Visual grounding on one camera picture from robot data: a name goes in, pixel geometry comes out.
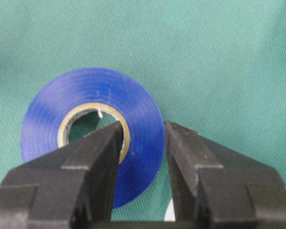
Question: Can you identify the blue tape roll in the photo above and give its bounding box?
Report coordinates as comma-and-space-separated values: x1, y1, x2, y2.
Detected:
20, 68, 165, 208

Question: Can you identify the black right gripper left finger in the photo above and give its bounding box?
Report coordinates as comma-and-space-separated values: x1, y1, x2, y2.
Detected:
0, 119, 124, 229

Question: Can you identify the green table cloth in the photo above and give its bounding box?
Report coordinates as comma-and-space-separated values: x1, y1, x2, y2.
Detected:
0, 0, 286, 222

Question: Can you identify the white tape roll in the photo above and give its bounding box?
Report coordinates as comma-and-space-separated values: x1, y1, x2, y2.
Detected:
164, 199, 175, 222

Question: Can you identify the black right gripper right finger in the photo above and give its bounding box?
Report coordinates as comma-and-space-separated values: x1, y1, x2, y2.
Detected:
165, 121, 286, 229

